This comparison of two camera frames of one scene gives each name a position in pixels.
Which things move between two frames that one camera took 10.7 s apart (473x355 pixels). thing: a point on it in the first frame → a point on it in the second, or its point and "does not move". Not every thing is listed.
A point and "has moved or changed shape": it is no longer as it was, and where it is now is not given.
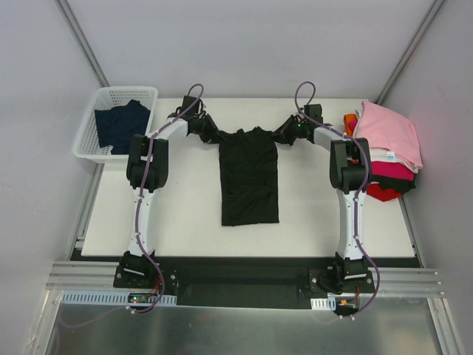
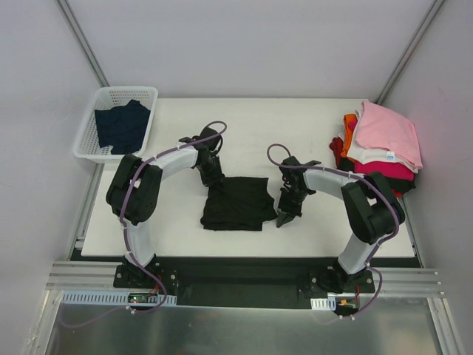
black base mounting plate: x=199 y=282 does not move
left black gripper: x=210 y=130 → x=213 y=176
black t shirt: x=249 y=174 has moved or changed shape
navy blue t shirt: x=117 y=125 does not move
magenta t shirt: x=394 y=170 does not move
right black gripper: x=284 y=130 → x=292 y=203
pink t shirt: x=388 y=130 does not move
